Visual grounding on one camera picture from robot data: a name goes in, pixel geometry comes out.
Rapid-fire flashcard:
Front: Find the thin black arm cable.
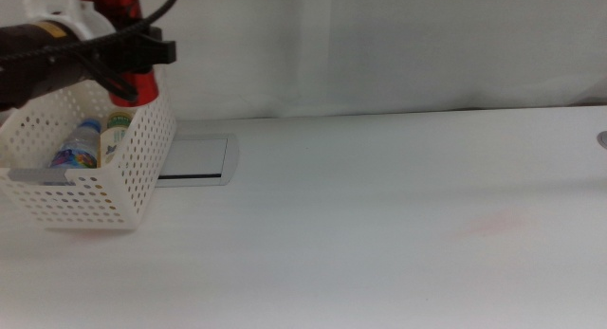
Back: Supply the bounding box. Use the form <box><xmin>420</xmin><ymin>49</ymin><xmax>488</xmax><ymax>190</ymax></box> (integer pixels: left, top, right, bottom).
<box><xmin>70</xmin><ymin>48</ymin><xmax>141</xmax><ymax>105</ymax></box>

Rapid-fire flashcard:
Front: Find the grey rectangular table cable hatch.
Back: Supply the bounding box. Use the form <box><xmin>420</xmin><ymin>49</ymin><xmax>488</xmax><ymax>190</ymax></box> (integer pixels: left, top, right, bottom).
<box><xmin>157</xmin><ymin>133</ymin><xmax>240</xmax><ymax>187</ymax></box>

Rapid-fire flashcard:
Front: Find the yellow tea bottle white cap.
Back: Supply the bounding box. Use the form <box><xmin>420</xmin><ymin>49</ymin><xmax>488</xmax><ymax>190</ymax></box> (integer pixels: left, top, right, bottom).
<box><xmin>98</xmin><ymin>111</ymin><xmax>136</xmax><ymax>169</ymax></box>

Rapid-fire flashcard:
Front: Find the black braided camera cable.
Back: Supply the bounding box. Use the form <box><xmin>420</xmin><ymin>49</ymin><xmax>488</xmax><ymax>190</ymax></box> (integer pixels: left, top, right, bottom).
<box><xmin>0</xmin><ymin>0</ymin><xmax>184</xmax><ymax>65</ymax></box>

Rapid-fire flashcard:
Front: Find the white curtain backdrop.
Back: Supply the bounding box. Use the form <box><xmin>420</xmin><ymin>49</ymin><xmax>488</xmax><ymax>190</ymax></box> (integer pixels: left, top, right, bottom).
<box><xmin>0</xmin><ymin>0</ymin><xmax>607</xmax><ymax>122</ymax></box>

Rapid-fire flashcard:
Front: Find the white perforated plastic basket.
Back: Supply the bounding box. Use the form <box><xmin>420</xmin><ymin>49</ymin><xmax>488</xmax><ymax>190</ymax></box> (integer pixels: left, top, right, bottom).
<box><xmin>0</xmin><ymin>66</ymin><xmax>178</xmax><ymax>232</ymax></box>

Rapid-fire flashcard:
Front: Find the red cola can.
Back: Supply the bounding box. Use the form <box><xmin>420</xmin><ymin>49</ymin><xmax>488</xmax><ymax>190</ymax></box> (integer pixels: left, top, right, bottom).
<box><xmin>78</xmin><ymin>0</ymin><xmax>160</xmax><ymax>108</ymax></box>

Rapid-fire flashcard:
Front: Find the clear water bottle blue cap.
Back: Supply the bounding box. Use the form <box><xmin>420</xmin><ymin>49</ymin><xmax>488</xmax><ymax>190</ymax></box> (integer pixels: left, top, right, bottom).
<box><xmin>48</xmin><ymin>119</ymin><xmax>102</xmax><ymax>171</ymax></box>

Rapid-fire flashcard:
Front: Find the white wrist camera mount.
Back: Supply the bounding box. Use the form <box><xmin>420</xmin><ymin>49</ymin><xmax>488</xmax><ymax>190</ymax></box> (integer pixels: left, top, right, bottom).
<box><xmin>22</xmin><ymin>0</ymin><xmax>118</xmax><ymax>42</ymax></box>

